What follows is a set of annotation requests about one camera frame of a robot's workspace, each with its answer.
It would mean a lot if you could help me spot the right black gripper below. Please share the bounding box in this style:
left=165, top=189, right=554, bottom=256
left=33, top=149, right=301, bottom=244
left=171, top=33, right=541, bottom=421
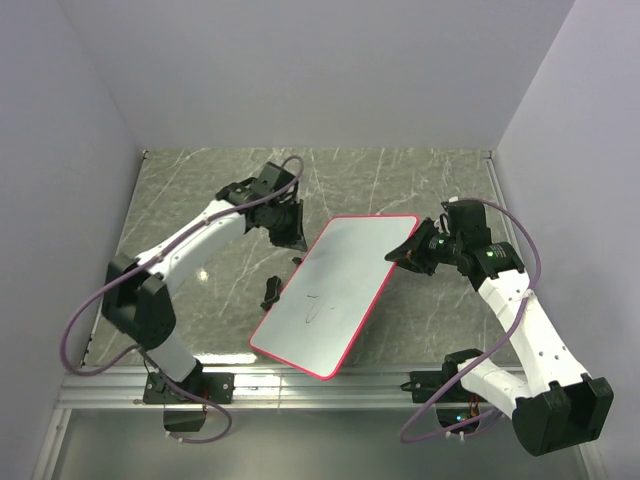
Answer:
left=385, top=217, right=463, bottom=276

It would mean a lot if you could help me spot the red-framed whiteboard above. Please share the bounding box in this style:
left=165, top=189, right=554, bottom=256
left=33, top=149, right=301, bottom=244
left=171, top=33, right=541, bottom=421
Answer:
left=249, top=214, right=420, bottom=380

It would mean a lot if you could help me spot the green whiteboard eraser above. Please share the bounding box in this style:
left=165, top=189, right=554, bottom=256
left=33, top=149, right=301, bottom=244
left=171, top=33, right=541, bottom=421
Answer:
left=260, top=276, right=283, bottom=311

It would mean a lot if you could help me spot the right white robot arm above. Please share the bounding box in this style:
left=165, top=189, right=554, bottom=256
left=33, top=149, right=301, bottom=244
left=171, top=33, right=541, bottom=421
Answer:
left=385, top=198, right=614, bottom=456

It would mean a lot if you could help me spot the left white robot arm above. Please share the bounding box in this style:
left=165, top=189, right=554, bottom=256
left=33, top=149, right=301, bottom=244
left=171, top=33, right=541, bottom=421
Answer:
left=101, top=162, right=307, bottom=402

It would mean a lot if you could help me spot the aluminium right side rail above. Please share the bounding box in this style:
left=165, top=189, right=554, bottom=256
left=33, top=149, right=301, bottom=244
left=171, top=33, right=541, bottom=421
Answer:
left=482, top=150, right=521, bottom=254

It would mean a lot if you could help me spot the aluminium rail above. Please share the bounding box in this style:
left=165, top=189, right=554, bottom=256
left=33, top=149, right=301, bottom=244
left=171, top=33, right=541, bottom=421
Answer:
left=55, top=365, right=440, bottom=411
left=482, top=150, right=521, bottom=254

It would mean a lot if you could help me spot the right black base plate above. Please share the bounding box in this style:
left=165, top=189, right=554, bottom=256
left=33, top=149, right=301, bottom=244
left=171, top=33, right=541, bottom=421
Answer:
left=400, top=370, right=486, bottom=404

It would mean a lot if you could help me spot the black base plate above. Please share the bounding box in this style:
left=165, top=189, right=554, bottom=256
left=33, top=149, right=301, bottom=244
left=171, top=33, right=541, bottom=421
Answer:
left=400, top=370, right=486, bottom=404
left=142, top=372, right=235, bottom=405

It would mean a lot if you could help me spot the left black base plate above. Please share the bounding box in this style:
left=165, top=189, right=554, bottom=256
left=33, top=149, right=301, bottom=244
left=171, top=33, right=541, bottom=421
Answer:
left=142, top=372, right=235, bottom=405

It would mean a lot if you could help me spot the aluminium front rail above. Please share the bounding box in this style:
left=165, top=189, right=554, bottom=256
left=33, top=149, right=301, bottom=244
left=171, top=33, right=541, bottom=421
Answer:
left=55, top=365, right=440, bottom=411

